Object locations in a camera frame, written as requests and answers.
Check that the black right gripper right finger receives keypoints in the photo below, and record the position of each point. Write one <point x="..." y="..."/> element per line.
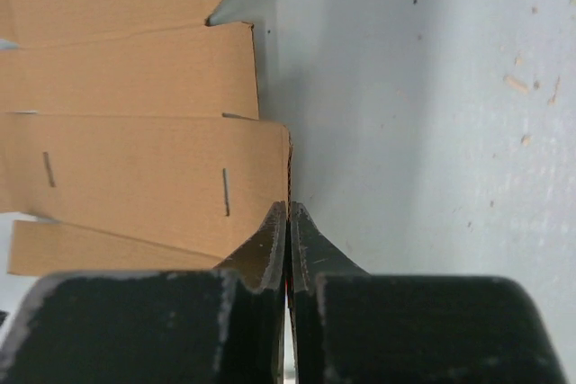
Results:
<point x="350" y="326"/>

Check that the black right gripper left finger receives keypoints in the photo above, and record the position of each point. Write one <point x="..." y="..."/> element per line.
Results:
<point x="223" y="325"/>

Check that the brown cardboard box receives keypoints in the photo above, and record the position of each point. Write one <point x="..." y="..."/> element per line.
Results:
<point x="131" y="136"/>

